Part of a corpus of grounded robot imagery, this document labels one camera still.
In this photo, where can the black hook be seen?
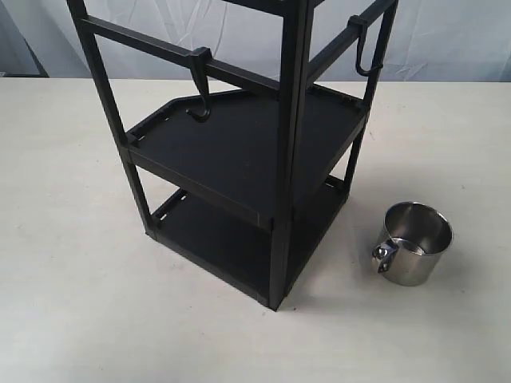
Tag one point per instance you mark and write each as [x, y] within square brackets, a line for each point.
[362, 26]
[199, 58]

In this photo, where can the black metal shelf rack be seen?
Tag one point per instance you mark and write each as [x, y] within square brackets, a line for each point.
[249, 194]

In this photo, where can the stainless steel cup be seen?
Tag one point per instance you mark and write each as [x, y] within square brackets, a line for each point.
[413, 238]

